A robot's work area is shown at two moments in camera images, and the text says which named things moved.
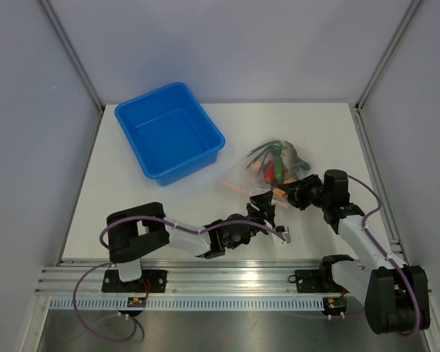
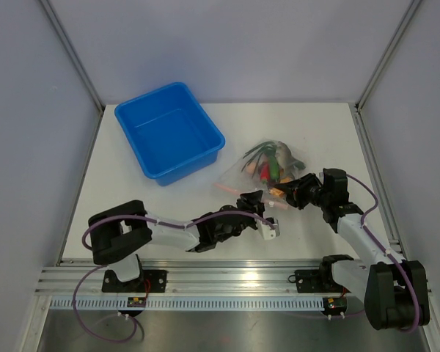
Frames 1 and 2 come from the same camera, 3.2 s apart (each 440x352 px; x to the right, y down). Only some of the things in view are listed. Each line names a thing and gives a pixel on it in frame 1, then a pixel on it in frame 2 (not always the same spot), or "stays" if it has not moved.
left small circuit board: x=136 y=302 stays
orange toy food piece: x=279 y=192 stays
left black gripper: x=264 y=203 to x=251 y=203
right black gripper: x=297 y=191 stays
